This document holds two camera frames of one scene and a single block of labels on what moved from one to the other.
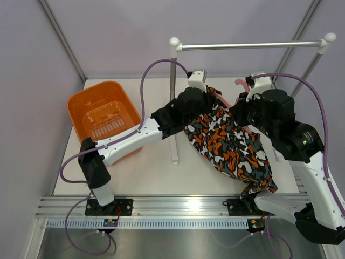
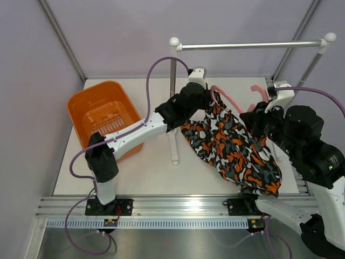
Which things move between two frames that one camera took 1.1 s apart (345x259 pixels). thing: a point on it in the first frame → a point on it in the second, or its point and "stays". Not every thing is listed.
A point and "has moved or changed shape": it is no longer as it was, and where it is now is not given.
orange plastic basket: [103, 112] stays
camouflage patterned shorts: [232, 149] has moved or changed shape
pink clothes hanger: [223, 101] has moved or changed shape
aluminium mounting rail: [61, 206] stays
